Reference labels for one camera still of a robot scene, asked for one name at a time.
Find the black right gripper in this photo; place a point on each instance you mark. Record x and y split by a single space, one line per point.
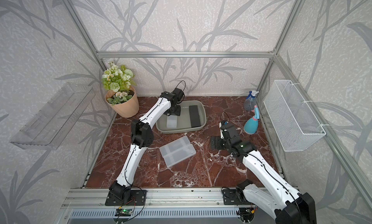
217 146

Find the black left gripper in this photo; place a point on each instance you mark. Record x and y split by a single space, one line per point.
178 113

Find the translucent white pencil case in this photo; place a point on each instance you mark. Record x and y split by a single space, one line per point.
175 145
171 122
179 155

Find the black pencil case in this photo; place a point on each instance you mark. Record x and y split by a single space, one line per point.
194 116

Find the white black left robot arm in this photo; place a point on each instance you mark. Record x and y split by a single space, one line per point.
141 138

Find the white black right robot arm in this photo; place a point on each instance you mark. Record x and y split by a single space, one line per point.
284 203

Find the grey-green plastic storage box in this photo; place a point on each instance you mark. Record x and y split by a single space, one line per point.
183 121

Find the teal pink-trigger spray bottle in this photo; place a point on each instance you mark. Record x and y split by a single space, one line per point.
251 125

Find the terracotta flower pot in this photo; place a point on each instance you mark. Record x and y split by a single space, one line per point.
127 109

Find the clear blue-capped spray bottle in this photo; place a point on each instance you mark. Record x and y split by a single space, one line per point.
251 101

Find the artificial white green flowers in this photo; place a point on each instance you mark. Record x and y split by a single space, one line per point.
119 80

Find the green left circuit board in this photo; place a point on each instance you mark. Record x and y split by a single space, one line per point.
123 212

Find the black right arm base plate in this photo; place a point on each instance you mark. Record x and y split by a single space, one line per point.
233 196

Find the aluminium front rail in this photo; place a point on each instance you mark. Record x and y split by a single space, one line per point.
154 198

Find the right circuit board with wires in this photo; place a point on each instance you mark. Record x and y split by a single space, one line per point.
246 215

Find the white wire mesh basket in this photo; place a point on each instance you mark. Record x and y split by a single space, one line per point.
294 122

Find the aluminium cage frame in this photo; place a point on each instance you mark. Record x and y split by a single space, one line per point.
350 166

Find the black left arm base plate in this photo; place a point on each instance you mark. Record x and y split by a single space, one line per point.
136 197

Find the clear acrylic wall shelf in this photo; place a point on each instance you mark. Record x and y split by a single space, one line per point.
51 125

